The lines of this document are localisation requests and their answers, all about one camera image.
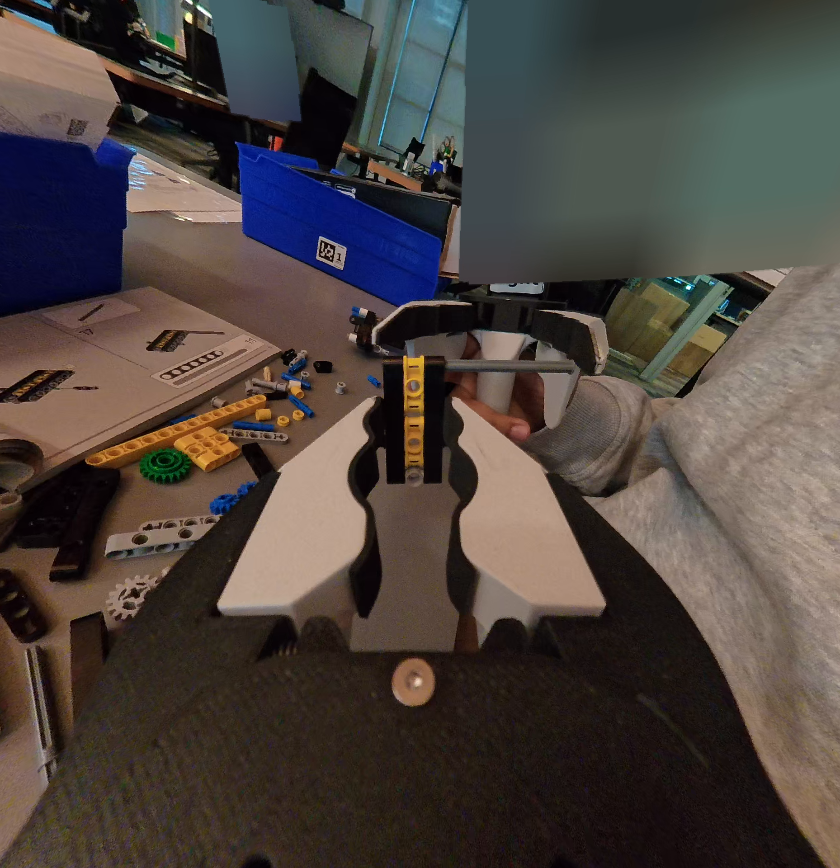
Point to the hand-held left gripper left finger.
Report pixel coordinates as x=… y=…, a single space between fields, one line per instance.
x=298 y=536

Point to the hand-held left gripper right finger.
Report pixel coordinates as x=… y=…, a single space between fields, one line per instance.
x=528 y=542

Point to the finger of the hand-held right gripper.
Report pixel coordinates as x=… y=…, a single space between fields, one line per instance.
x=600 y=346
x=386 y=329

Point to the long grey lego axle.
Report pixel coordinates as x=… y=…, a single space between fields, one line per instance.
x=508 y=366

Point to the black and yellow lego assembly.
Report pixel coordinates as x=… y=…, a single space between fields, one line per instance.
x=393 y=420

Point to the person's right forearm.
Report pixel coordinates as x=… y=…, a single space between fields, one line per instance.
x=596 y=441

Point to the small multicoloured lego subassembly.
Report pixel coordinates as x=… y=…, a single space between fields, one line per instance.
x=363 y=319

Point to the blue lego gear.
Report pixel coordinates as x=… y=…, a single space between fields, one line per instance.
x=223 y=503

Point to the small black lego beam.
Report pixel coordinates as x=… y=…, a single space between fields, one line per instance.
x=259 y=461

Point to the yellow angled lego piece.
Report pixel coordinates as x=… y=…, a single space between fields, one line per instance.
x=220 y=460

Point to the pile of small lego pieces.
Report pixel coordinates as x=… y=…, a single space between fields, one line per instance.
x=301 y=405

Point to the light grey lego liftarm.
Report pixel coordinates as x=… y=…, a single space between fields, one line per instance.
x=163 y=536

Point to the long yellow lego beam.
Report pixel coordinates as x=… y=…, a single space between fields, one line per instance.
x=189 y=426

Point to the green lego gear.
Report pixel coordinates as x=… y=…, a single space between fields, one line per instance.
x=149 y=468

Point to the light grey lego gear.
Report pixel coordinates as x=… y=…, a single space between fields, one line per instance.
x=118 y=603

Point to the black lego panel pieces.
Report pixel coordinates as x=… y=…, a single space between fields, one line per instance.
x=88 y=515

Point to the open lego instruction booklet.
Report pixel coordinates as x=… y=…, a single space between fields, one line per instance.
x=121 y=380

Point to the person's right hand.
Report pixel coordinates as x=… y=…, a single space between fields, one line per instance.
x=508 y=424

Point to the stack of cardboard boxes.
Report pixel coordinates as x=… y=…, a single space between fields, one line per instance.
x=664 y=319

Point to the brown cardboard flap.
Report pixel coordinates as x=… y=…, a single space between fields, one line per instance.
x=450 y=237

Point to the black cardboard box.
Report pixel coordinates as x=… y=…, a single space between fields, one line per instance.
x=393 y=203

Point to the blue bin with black box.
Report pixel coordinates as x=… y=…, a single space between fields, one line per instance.
x=291 y=217

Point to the person's grey sweatshirt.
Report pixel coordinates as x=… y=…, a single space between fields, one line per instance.
x=766 y=678

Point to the wooden background desk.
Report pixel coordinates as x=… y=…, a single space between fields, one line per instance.
x=162 y=85

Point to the blue bin with paper sheets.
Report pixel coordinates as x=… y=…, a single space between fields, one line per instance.
x=54 y=230

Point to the stack of white instruction sheets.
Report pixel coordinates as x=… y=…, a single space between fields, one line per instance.
x=40 y=81

